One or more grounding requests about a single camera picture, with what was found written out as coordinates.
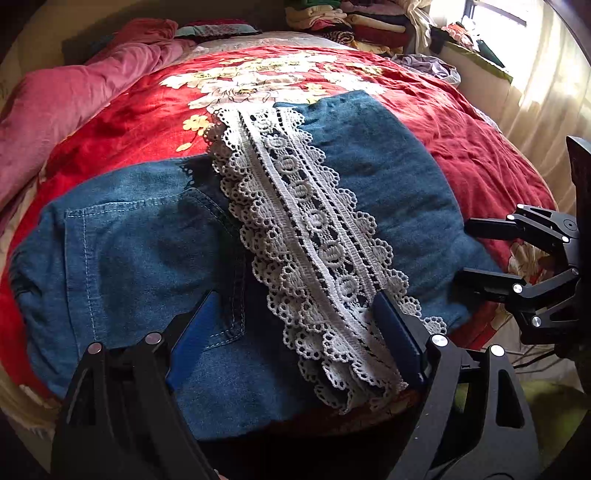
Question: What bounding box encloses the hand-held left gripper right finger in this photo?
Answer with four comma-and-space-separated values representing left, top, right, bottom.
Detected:
372, 291, 541, 480

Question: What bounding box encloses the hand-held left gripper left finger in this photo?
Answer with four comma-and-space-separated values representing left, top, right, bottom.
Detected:
51, 291, 222, 480

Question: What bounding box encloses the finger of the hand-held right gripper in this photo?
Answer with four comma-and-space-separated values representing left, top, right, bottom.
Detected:
455, 268, 580, 344
464, 204, 580, 252

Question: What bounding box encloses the blue denim pants lace trim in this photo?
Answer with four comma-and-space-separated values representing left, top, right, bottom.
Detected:
9, 90, 504, 439

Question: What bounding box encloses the cream curtain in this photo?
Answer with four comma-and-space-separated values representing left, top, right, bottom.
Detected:
406, 0, 591, 155

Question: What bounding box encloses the green cloth on sill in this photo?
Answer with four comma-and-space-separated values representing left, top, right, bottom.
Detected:
438, 23, 514, 85

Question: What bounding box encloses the cream bed sheet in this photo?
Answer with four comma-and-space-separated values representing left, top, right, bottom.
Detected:
0, 175, 65, 435

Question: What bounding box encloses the lavender cloth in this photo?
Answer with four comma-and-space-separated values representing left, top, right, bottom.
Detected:
392, 53, 462, 89

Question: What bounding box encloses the red floral blanket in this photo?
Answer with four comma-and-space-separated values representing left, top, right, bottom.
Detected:
0, 44, 557, 402

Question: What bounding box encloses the pile of folded clothes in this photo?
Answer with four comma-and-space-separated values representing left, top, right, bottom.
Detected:
284, 0, 416, 57

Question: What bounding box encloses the pink quilt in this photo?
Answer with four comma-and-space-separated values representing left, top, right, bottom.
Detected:
0, 18, 199, 213

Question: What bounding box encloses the floral pillow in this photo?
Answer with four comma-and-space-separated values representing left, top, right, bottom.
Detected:
174, 18, 262, 41

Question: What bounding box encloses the dark headboard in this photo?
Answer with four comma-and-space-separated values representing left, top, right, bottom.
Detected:
62, 21, 185, 66

